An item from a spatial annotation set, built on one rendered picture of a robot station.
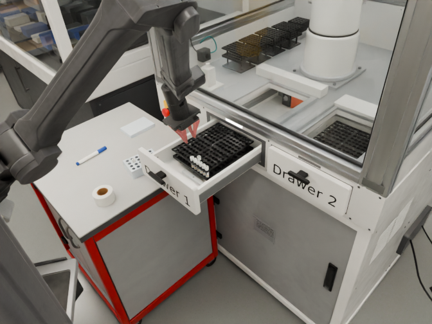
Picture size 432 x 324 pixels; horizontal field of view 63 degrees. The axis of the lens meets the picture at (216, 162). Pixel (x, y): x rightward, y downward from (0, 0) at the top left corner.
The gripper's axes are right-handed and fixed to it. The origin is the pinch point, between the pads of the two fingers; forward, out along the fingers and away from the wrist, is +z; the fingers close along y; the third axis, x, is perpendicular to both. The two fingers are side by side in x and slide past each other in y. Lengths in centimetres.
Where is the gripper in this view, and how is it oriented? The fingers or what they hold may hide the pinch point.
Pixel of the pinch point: (189, 137)
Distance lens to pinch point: 111.1
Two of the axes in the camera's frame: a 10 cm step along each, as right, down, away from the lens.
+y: 7.3, -5.8, 3.6
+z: 2.1, 7.0, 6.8
